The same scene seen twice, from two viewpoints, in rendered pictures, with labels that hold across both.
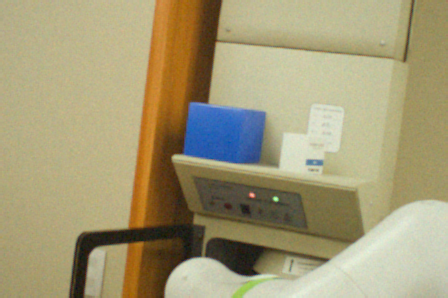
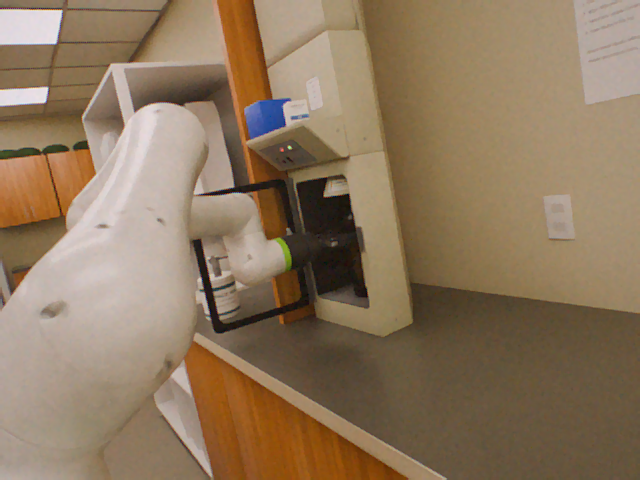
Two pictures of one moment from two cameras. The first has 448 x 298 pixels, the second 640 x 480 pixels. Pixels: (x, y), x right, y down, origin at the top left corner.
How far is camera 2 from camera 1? 0.97 m
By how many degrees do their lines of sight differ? 34
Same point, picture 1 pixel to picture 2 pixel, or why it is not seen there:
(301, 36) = (291, 43)
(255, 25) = (275, 49)
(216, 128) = (254, 118)
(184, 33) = (251, 71)
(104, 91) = not seen: hidden behind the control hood
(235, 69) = (276, 80)
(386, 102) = (331, 60)
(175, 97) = not seen: hidden behind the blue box
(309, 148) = (290, 109)
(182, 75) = (259, 96)
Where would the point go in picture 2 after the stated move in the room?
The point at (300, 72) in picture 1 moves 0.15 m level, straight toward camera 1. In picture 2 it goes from (297, 65) to (257, 61)
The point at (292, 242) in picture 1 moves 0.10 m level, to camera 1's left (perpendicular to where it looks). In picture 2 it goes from (322, 171) to (292, 177)
